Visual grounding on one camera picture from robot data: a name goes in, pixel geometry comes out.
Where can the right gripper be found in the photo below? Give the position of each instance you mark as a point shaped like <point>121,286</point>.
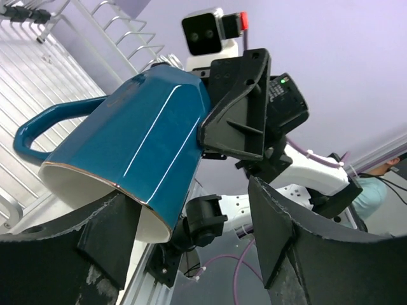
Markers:
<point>245,117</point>

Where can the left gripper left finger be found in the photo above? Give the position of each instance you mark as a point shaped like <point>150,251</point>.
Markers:
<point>79,258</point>

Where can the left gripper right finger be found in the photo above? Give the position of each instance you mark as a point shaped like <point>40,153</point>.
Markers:
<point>306,258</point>

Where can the dark blue plastic mug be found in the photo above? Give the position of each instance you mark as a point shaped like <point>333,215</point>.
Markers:
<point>141,141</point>

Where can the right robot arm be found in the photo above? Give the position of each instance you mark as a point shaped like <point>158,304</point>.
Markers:
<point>310,180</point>

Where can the metal dish rack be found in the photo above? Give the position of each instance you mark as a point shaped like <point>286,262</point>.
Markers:
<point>54,52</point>

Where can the person in teal shirt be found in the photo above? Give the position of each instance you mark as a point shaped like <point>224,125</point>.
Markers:
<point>374,190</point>

